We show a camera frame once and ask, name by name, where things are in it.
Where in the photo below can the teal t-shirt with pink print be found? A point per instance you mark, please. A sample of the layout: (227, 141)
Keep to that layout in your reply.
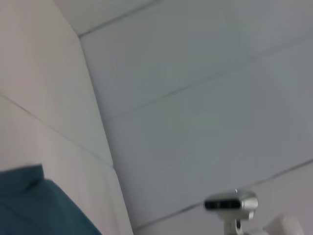
(36, 208)

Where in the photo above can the white camera on stand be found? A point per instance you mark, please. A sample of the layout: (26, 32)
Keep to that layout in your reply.
(231, 204)

